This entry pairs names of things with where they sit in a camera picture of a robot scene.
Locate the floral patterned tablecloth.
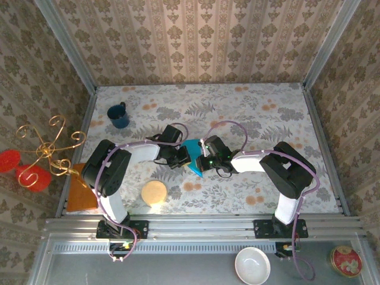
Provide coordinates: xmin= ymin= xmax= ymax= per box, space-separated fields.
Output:
xmin=79 ymin=83 xmax=341 ymax=215

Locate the round cork coaster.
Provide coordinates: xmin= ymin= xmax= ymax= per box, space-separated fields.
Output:
xmin=141 ymin=180 xmax=168 ymax=208

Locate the dark blue mug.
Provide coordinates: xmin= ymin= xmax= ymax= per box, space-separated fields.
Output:
xmin=106 ymin=102 xmax=131 ymax=129

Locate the brown wooden board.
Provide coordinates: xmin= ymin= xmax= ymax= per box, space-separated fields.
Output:
xmin=66 ymin=162 xmax=99 ymax=213

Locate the small black circuit board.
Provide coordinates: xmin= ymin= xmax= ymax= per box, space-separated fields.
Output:
xmin=274 ymin=242 xmax=301 ymax=259
xmin=108 ymin=240 xmax=134 ymax=258

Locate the white bowl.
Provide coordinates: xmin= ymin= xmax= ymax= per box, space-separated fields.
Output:
xmin=235 ymin=246 xmax=271 ymax=285

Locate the red round ornament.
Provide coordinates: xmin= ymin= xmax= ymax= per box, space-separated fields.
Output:
xmin=0 ymin=149 xmax=21 ymax=173
xmin=15 ymin=164 xmax=52 ymax=193

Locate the red round tin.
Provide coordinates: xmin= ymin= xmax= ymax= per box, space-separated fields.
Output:
xmin=330 ymin=245 xmax=363 ymax=278

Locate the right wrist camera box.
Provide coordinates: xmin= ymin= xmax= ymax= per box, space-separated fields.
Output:
xmin=204 ymin=135 xmax=229 ymax=156

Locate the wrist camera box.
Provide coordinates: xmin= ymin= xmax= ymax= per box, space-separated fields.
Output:
xmin=161 ymin=124 xmax=183 ymax=144
xmin=204 ymin=135 xmax=229 ymax=156

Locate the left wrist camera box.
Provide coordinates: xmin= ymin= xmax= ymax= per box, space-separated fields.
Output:
xmin=161 ymin=124 xmax=183 ymax=144

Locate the aluminium frame rail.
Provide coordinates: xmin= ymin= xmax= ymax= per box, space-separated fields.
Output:
xmin=43 ymin=213 xmax=365 ymax=238

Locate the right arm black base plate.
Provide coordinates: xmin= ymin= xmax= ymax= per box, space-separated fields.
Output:
xmin=253 ymin=218 xmax=309 ymax=239

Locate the slotted grey cable duct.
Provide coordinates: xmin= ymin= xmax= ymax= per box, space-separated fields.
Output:
xmin=47 ymin=240 xmax=277 ymax=255

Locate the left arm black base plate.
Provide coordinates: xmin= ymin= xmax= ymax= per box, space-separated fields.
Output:
xmin=96 ymin=220 xmax=150 ymax=240

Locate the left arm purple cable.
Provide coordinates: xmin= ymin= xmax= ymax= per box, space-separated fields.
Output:
xmin=94 ymin=122 xmax=189 ymax=264

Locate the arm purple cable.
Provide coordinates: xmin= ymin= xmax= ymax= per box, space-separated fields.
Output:
xmin=94 ymin=122 xmax=189 ymax=264
xmin=204 ymin=120 xmax=321 ymax=281

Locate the aluminium side rail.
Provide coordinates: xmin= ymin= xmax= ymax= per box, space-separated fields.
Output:
xmin=55 ymin=87 xmax=98 ymax=217
xmin=302 ymin=84 xmax=351 ymax=216

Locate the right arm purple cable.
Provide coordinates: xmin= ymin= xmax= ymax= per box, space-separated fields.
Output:
xmin=204 ymin=120 xmax=321 ymax=281

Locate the gold wire stand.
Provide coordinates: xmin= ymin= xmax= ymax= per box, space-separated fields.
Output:
xmin=16 ymin=115 xmax=88 ymax=188

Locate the aluminium corner post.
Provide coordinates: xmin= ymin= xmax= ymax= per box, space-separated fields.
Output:
xmin=34 ymin=0 xmax=98 ymax=93
xmin=302 ymin=0 xmax=362 ymax=90

